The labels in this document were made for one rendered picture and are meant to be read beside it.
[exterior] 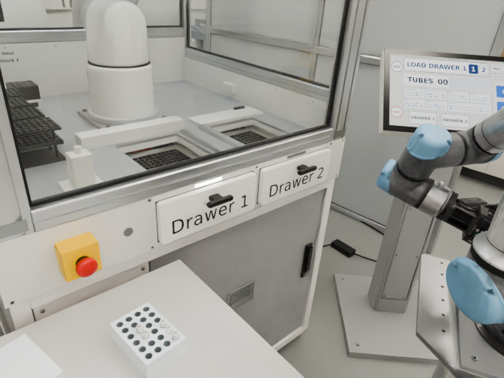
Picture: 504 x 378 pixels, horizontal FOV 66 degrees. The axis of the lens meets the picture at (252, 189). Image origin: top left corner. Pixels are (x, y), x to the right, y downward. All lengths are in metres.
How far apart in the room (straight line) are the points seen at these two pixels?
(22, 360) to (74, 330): 0.10
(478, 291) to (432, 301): 0.27
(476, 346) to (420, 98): 0.86
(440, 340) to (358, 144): 1.80
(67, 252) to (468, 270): 0.71
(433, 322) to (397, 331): 1.02
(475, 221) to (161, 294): 0.69
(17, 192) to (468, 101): 1.36
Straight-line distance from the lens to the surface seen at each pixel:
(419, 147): 0.87
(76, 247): 0.82
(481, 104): 1.58
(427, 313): 0.98
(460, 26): 2.29
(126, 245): 0.92
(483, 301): 0.76
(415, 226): 1.76
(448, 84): 1.56
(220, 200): 0.94
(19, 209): 0.80
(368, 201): 2.66
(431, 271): 1.11
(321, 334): 1.90
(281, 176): 1.12
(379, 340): 1.91
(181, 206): 0.92
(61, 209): 0.82
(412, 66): 1.54
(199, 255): 1.09
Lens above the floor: 1.38
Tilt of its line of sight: 28 degrees down
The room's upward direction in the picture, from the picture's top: 4 degrees clockwise
